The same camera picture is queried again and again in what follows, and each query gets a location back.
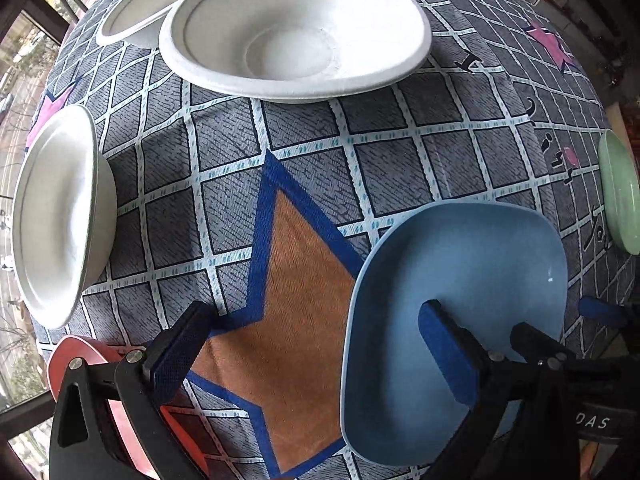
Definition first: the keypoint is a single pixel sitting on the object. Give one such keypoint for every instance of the green square plastic plate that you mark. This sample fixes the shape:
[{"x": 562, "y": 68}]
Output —
[{"x": 620, "y": 186}]

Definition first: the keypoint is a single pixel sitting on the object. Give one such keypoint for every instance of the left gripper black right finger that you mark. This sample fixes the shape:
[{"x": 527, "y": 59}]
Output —
[{"x": 483, "y": 385}]

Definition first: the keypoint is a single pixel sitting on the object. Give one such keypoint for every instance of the blue square plastic plate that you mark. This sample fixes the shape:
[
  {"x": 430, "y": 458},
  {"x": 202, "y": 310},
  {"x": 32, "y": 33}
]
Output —
[{"x": 449, "y": 266}]

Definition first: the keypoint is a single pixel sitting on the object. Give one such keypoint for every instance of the large white paper bowl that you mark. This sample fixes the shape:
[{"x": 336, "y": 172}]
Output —
[{"x": 295, "y": 51}]

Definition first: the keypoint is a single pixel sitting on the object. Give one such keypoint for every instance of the white paper plate behind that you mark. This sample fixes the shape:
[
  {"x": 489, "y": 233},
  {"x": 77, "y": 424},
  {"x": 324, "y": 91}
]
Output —
[{"x": 136, "y": 22}]

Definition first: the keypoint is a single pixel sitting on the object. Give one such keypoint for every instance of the grey checkered star tablecloth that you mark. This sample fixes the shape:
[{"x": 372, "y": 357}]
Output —
[{"x": 268, "y": 210}]

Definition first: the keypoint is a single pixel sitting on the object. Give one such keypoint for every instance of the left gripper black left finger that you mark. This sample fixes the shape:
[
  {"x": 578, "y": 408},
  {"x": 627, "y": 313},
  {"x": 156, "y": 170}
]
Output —
[{"x": 85, "y": 442}]

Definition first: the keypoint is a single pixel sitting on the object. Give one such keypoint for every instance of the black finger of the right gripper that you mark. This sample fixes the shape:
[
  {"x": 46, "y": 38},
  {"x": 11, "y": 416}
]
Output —
[
  {"x": 541, "y": 353},
  {"x": 611, "y": 315}
]

